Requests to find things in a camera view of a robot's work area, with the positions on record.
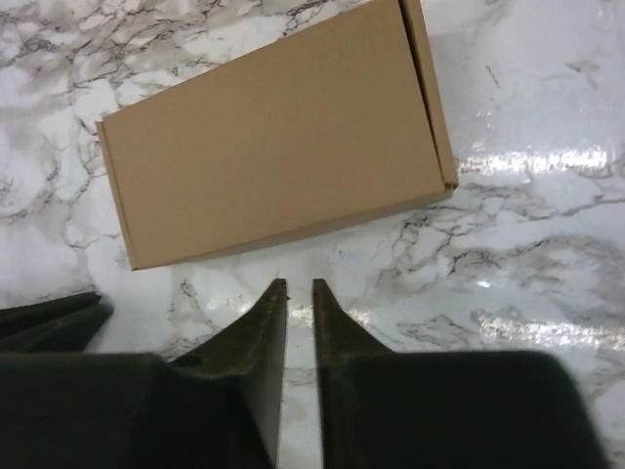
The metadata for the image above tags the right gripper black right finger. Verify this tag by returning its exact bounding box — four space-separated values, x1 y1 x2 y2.
312 278 608 468

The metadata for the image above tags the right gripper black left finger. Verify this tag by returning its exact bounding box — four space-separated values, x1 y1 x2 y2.
1 278 288 468

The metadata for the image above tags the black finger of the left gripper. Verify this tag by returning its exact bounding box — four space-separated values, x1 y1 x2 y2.
1 291 113 353

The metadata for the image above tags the brown cardboard box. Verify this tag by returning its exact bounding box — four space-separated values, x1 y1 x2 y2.
97 1 458 270

